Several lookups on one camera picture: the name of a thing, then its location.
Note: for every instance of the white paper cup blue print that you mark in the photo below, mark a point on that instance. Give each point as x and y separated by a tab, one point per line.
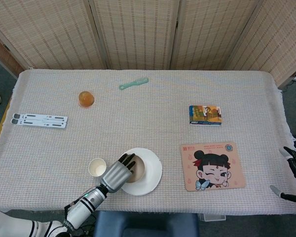
97	168

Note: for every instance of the beige woven tablecloth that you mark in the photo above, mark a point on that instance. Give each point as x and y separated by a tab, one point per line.
150	118

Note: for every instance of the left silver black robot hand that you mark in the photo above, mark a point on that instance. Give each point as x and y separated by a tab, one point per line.
116	172

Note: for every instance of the mint green comb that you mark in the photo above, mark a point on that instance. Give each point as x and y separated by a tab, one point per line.
133	83

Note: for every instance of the clear plastic box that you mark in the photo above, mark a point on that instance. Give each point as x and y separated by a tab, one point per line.
212	217

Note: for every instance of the brown edge screen panel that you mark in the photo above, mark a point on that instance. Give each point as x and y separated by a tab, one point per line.
2	54

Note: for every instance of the blue yellow cartoon box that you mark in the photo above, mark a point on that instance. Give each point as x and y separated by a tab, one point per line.
204	115

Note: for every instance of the orange fruit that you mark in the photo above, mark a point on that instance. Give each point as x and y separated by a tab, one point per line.
86	99

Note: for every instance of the woven bamboo screen panel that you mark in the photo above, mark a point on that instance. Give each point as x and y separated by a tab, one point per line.
135	32
51	32
281	37
212	32

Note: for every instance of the cartoon girl mouse pad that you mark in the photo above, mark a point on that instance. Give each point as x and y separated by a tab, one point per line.
212	168

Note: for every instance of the beige bowl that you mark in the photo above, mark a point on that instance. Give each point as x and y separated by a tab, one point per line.
139	170

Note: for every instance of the blue padded seat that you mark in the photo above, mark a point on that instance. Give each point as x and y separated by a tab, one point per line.
148	224

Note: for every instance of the white paper plate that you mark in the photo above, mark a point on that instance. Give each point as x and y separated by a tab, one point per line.
153	172

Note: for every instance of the white folding laptop stand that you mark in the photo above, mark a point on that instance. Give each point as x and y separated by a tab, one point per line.
39	121

